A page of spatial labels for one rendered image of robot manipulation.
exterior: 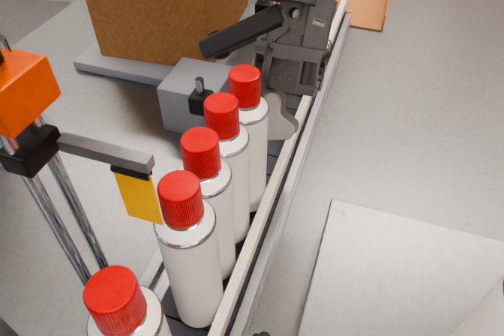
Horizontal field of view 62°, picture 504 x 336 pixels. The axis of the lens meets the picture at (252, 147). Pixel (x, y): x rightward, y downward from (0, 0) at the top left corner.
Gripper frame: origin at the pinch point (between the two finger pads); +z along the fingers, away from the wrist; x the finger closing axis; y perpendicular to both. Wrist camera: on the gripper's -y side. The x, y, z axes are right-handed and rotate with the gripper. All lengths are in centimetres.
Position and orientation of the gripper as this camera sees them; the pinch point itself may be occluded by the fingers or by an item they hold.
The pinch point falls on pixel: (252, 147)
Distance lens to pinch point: 56.2
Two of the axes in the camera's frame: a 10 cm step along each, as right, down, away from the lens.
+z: -1.6, 9.5, 2.7
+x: 2.7, -2.2, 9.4
